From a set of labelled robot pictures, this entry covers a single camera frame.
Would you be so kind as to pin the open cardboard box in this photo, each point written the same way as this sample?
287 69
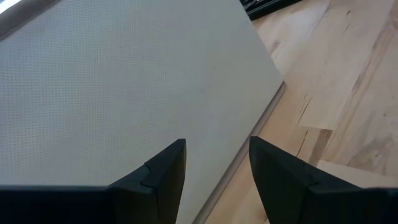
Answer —
124 93

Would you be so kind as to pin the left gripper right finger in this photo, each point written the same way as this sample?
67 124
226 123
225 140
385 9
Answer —
311 202

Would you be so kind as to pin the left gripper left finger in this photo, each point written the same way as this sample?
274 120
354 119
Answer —
93 205

